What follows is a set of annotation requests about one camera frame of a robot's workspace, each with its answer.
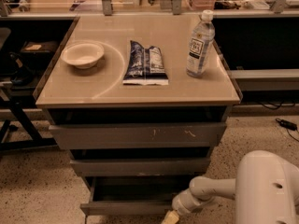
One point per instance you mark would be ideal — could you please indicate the grey bottom drawer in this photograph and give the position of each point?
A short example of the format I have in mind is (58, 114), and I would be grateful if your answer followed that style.
(133, 195)

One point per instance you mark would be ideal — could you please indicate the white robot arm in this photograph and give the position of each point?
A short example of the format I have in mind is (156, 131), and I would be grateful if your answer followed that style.
(265, 191)

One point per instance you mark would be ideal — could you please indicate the black power adapter on floor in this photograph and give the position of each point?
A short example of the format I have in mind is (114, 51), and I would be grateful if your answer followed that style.
(287, 124)

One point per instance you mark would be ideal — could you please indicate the black table frame left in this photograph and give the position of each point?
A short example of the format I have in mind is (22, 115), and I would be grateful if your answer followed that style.
(36, 140)

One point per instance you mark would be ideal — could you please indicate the clear water bottle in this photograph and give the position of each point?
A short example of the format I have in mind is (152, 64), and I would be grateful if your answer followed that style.
(200, 45)

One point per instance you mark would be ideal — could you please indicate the grey drawer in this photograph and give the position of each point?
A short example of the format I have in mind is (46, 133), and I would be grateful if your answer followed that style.
(140, 167)
(138, 135)
(133, 195)

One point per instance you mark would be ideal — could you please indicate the grey drawer cabinet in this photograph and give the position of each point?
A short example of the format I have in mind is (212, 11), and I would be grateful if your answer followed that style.
(121, 103)

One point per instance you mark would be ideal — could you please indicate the padded gripper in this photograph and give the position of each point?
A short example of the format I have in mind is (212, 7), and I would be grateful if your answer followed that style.
(181, 203)

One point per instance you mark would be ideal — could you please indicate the grey top drawer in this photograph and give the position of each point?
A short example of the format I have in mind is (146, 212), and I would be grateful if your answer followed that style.
(138, 135)

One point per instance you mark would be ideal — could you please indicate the white bowl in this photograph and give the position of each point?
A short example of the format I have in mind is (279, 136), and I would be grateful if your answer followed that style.
(82, 55)

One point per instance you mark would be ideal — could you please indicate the blue chip bag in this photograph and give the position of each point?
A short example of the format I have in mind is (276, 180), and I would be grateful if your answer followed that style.
(146, 66)

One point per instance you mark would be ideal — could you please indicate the grey middle drawer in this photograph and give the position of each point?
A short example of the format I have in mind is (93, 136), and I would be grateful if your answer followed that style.
(140, 167)

